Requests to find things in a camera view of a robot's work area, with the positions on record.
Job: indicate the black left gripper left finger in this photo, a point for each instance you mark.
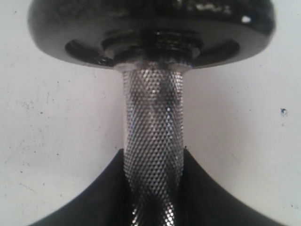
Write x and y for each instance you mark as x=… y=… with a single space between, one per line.
x=103 y=203

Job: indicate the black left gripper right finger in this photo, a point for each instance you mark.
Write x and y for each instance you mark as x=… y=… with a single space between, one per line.
x=203 y=202

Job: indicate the chrome dumbbell bar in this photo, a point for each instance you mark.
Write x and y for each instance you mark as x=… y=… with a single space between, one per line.
x=153 y=68

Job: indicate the black inner weight plate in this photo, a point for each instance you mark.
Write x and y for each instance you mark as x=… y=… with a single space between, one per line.
x=105 y=33

